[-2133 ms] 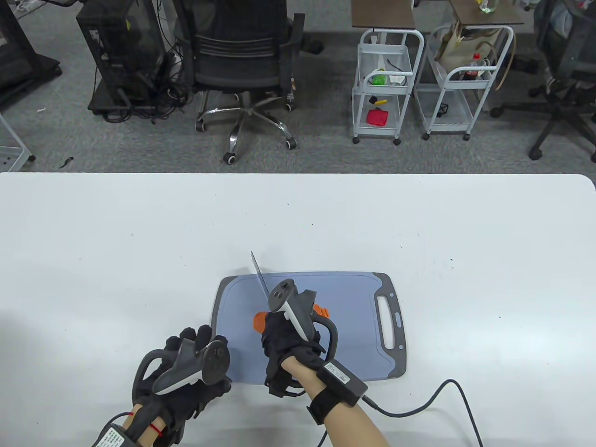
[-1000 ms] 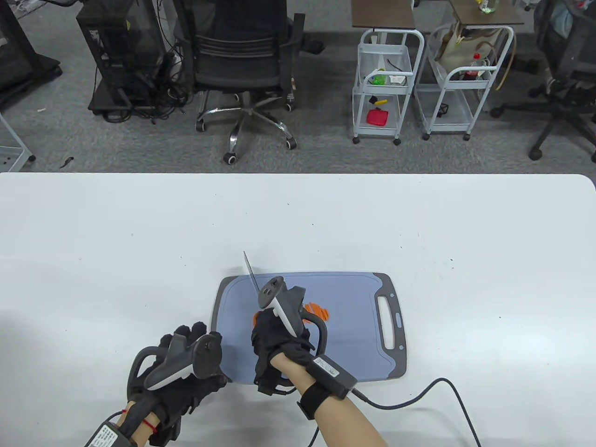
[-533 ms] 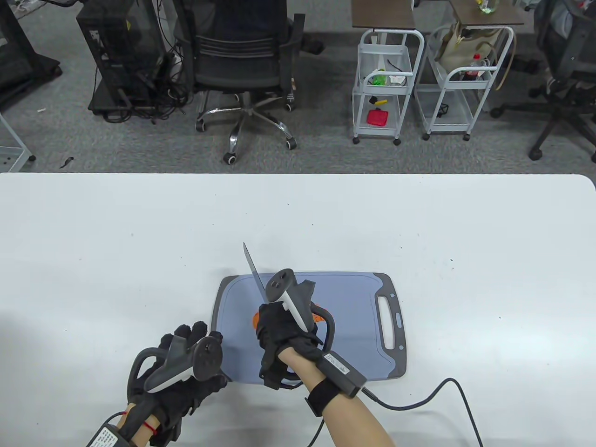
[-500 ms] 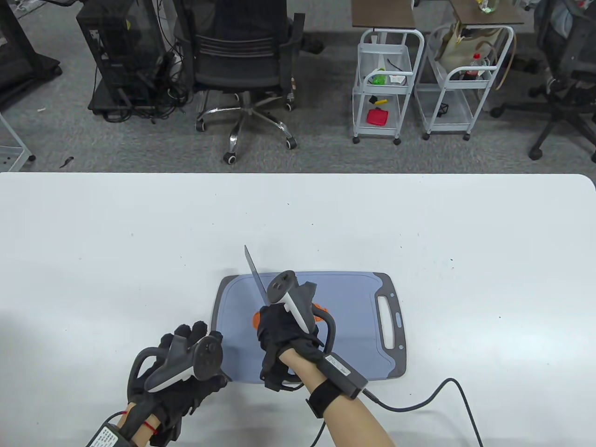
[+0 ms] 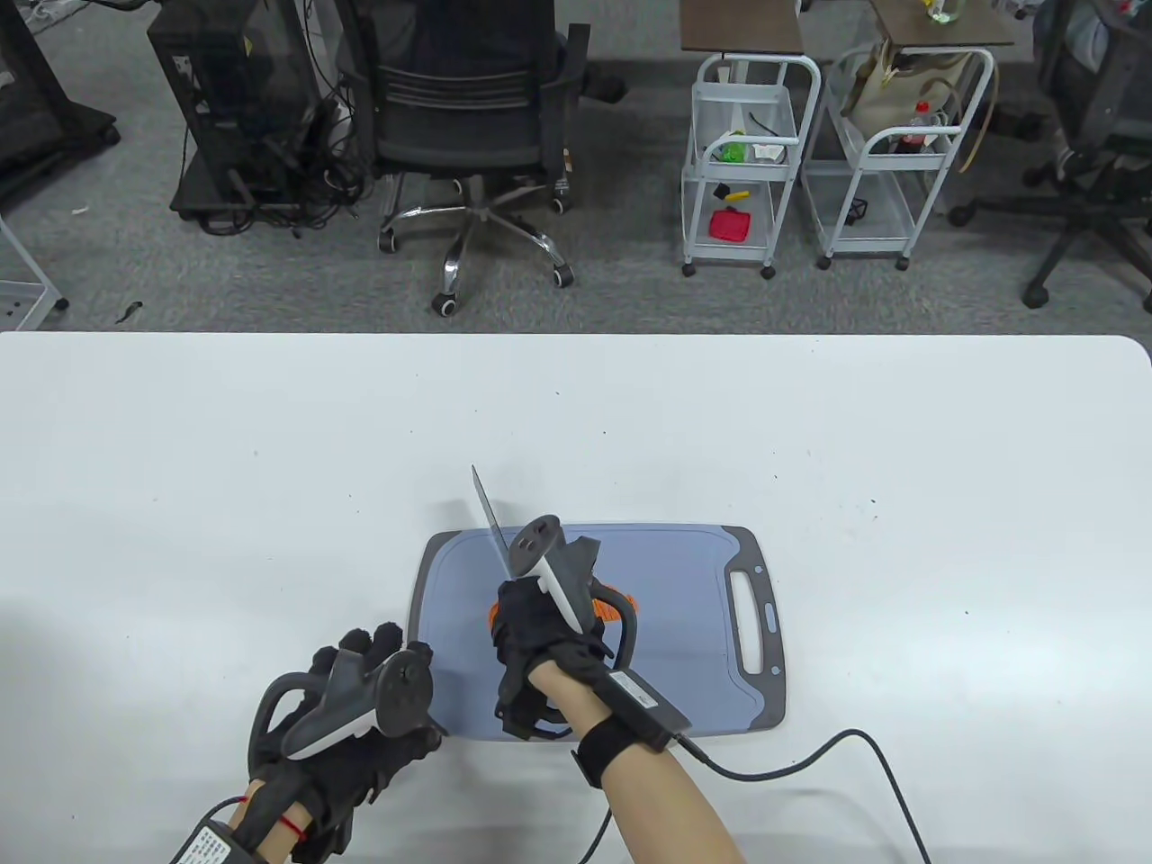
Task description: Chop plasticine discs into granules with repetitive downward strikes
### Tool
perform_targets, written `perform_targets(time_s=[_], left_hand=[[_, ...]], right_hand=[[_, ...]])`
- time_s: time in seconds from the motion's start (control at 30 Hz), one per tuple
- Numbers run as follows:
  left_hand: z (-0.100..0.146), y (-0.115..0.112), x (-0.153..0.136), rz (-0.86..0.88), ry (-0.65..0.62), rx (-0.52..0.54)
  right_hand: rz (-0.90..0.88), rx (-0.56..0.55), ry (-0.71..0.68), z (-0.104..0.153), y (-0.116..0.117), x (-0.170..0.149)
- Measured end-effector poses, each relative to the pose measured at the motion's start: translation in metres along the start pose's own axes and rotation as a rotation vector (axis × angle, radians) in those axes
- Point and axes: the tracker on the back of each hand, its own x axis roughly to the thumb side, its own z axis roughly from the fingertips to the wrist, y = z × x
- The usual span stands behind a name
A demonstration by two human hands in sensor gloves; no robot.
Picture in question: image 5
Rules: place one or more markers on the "person's right hand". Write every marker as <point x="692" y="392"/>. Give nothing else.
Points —
<point x="531" y="630"/>

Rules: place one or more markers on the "person's left hand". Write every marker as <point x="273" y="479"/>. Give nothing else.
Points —
<point x="310" y="783"/>

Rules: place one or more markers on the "person's left thumb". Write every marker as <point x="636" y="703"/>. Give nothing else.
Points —
<point x="423" y="740"/>

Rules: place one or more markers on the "person's right fingers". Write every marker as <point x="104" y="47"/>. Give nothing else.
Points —
<point x="520" y="612"/>

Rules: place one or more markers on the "kitchen knife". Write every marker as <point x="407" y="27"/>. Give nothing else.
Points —
<point x="493" y="526"/>

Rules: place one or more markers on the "person's right forearm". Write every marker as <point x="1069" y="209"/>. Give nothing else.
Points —
<point x="648" y="810"/>

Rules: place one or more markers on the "person's left forearm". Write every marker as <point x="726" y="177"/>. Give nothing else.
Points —
<point x="270" y="832"/>

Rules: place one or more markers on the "grey controller on right glove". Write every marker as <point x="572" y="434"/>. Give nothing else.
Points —
<point x="558" y="576"/>

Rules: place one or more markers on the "grey controller on glove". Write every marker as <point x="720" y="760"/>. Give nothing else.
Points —
<point x="355" y="697"/>
<point x="558" y="576"/>

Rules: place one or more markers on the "grey controller on left glove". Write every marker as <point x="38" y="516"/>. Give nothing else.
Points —
<point x="355" y="697"/>

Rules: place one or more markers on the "orange carrot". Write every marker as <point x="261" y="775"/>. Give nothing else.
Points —
<point x="619" y="610"/>

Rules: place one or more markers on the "black sensor box, right wrist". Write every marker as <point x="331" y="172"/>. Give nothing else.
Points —
<point x="643" y="702"/>

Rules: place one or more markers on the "black sensor box, wrist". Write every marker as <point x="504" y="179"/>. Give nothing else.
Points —
<point x="205" y="844"/>
<point x="643" y="702"/>

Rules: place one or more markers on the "blue-grey cutting board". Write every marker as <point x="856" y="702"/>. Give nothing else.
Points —
<point x="684" y="630"/>

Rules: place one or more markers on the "black sensor box, left wrist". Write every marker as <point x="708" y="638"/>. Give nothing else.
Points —
<point x="205" y="844"/>

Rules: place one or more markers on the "red flat container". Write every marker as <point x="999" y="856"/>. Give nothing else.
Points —
<point x="730" y="225"/>

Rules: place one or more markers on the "black mesh office chair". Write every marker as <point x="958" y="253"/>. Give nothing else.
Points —
<point x="468" y="108"/>

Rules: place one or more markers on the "green object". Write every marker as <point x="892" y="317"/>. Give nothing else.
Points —
<point x="733" y="149"/>

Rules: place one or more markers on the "black computer tower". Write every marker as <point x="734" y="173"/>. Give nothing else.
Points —
<point x="234" y="99"/>

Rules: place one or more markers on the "white cart on wheels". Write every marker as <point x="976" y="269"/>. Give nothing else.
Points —
<point x="27" y="292"/>

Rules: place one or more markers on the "brown table top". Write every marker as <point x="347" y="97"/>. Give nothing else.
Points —
<point x="740" y="25"/>
<point x="909" y="22"/>

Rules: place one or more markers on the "red-capped bottle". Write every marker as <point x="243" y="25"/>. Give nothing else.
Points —
<point x="918" y="126"/>

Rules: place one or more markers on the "beige bag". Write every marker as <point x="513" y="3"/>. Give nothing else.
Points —
<point x="900" y="90"/>

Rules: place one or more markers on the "black equipment stand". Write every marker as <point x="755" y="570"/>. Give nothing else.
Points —
<point x="36" y="90"/>

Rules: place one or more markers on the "black office chair, star base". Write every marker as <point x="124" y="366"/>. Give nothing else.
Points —
<point x="1098" y="108"/>

